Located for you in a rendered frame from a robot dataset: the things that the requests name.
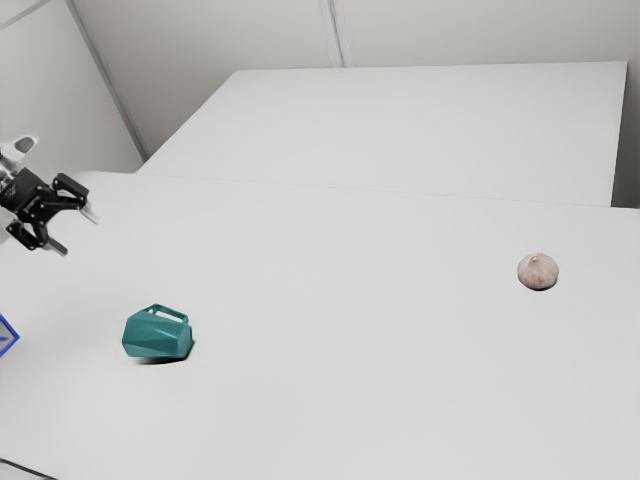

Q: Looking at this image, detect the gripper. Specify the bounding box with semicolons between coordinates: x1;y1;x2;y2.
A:
0;167;100;258

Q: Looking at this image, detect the teal faceted mug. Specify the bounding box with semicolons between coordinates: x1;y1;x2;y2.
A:
120;302;195;361

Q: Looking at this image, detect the blue-edged box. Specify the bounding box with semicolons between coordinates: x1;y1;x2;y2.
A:
0;313;21;357

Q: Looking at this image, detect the pale garlic bulb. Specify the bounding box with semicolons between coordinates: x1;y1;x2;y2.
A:
516;252;561;293

